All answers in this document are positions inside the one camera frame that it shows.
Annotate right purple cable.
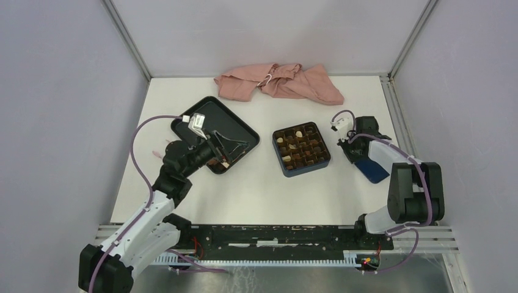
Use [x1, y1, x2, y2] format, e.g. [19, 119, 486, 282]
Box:
[330, 109, 436, 239]

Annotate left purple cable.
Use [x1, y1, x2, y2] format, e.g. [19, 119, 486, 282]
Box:
[87, 115, 189, 293]

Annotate blue box lid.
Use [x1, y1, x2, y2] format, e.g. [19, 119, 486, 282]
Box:
[354, 158, 390, 184]

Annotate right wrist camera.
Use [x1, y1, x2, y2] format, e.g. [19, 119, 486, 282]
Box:
[331, 118, 353, 136]

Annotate blue chocolate box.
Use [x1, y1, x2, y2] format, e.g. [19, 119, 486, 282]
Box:
[272, 121, 331, 178]

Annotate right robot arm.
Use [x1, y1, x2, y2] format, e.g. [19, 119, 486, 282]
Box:
[330, 116, 445, 249]

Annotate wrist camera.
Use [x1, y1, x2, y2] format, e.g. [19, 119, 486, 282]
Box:
[331, 118, 353, 136]
[182, 113, 207, 140]

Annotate pink silicone tongs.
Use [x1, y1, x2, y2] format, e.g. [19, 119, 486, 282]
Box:
[152, 139, 172, 160]

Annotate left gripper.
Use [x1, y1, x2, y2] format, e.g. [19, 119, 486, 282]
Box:
[181, 128, 250, 178]

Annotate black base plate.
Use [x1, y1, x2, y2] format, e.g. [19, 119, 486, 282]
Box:
[172, 225, 394, 261]

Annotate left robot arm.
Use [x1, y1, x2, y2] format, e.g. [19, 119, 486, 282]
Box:
[78, 131, 249, 292]

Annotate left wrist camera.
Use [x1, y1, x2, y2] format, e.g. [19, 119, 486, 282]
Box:
[182, 113, 207, 140]

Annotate purple cable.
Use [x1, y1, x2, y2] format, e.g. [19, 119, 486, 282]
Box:
[87, 115, 189, 293]
[330, 109, 436, 239]

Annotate white cable duct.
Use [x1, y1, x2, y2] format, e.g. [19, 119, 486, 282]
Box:
[151, 252, 361, 268]

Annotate black chocolate tray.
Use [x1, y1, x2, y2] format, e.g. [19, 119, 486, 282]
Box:
[170, 96, 260, 175]

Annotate pink cloth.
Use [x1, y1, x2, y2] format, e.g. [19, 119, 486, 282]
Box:
[214, 63, 345, 106]

